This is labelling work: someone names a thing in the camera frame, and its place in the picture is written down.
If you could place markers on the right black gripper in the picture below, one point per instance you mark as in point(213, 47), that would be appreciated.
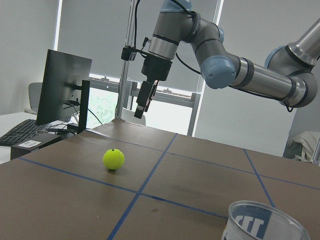
point(155, 69)

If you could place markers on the yellow tennis ball plain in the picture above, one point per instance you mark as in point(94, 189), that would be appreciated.
point(113, 159)

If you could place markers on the clear tennis ball tube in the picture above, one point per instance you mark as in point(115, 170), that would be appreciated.
point(250, 220)

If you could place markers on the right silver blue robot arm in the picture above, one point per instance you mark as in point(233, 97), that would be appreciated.
point(286, 76)

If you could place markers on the white chair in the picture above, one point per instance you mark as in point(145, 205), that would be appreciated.
point(129, 116)

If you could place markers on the black computer monitor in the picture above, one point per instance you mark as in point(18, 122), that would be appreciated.
point(65, 89)

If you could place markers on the grey chair behind monitor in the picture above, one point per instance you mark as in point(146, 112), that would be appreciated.
point(34, 94)

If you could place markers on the black power adapter box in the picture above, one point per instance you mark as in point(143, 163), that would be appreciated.
point(32, 144)

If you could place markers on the black keyboard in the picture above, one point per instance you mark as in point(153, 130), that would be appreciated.
point(24, 130)

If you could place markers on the white cloth pile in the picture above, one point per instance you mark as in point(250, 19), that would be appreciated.
point(308, 140)

